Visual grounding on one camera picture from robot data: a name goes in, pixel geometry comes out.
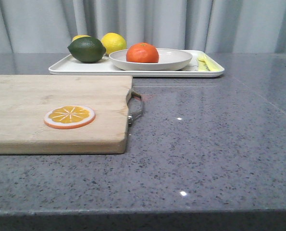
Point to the yellow lemon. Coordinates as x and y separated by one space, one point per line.
79 36
113 42

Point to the grey curtain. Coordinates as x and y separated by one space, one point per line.
233 26

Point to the yellow plastic fork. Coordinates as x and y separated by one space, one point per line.
205 63

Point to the white rectangular tray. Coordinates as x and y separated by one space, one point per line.
71 66

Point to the green lime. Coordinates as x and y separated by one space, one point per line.
87 49

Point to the yellow lemon left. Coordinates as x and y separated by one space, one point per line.
79 36

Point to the metal cutting board handle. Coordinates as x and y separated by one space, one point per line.
136 107

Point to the orange mandarin fruit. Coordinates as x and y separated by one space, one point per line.
142 53

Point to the orange slice toy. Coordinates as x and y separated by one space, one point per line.
69 117

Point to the yellow lemon right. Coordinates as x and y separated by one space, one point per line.
113 42

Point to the wooden cutting board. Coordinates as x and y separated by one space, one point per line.
25 100

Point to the beige round plate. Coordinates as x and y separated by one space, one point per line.
169 60

